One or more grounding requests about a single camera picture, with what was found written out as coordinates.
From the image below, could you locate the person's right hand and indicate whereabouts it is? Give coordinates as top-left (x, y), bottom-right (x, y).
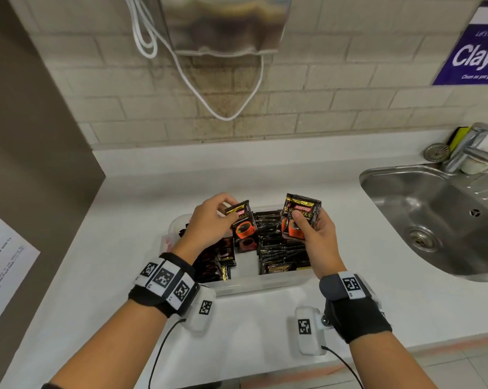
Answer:
top-left (290, 206), bottom-right (347, 280)

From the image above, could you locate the person's left hand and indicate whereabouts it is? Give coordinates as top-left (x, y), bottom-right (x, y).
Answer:
top-left (171, 193), bottom-right (240, 266)

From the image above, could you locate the black orange-cup coffee packet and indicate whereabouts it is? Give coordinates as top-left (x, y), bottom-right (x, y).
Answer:
top-left (280, 193), bottom-right (322, 241)
top-left (225, 200), bottom-right (259, 244)

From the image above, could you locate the person's left forearm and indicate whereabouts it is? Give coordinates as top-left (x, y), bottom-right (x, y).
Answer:
top-left (41, 297), bottom-right (168, 389)

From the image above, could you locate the person's right forearm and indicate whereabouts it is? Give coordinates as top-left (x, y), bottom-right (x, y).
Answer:
top-left (346, 330), bottom-right (437, 389)

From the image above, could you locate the pile of dark sachets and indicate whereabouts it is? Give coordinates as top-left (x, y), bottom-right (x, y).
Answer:
top-left (178, 210), bottom-right (313, 282)

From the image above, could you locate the clear plastic container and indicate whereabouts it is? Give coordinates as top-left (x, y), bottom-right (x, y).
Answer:
top-left (168, 204), bottom-right (316, 299)

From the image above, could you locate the black marker wrist band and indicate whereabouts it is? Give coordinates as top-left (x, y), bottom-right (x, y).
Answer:
top-left (319, 271), bottom-right (393, 345)
top-left (128, 253), bottom-right (200, 319)

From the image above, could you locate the stainless steel sink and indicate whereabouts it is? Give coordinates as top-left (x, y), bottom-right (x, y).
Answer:
top-left (359, 163), bottom-right (488, 283)

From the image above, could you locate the round metal sink strainer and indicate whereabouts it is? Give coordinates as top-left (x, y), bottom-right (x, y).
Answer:
top-left (423, 143), bottom-right (451, 163)

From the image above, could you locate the yellow sponge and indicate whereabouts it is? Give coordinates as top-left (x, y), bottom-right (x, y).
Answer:
top-left (448, 126), bottom-right (471, 153)

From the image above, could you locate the white cup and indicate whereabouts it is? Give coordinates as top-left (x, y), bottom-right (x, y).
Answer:
top-left (460, 156), bottom-right (488, 175)

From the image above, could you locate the chrome faucet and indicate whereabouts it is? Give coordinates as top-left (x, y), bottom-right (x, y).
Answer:
top-left (444, 122), bottom-right (488, 173)

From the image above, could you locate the brown cabinet side panel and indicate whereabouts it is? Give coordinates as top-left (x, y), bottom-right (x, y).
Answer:
top-left (0, 0), bottom-right (106, 389)

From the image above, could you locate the white paper notice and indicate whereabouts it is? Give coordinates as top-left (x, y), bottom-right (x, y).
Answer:
top-left (0, 205), bottom-right (41, 341)

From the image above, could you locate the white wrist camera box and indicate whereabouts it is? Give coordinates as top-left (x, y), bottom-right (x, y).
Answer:
top-left (295, 306), bottom-right (328, 356)
top-left (181, 284), bottom-right (217, 333)

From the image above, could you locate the white power cable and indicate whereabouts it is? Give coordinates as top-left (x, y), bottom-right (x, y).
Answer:
top-left (122, 0), bottom-right (265, 121)

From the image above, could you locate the thin black cable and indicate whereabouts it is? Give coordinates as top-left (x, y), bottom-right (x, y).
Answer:
top-left (147, 318), bottom-right (187, 389)
top-left (321, 346), bottom-right (365, 389)

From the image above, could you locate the stainless steel wall dispenser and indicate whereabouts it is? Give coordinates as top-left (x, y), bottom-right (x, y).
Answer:
top-left (159, 0), bottom-right (293, 57)

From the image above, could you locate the purple wall poster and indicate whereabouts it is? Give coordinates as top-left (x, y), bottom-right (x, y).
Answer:
top-left (432, 1), bottom-right (488, 86)

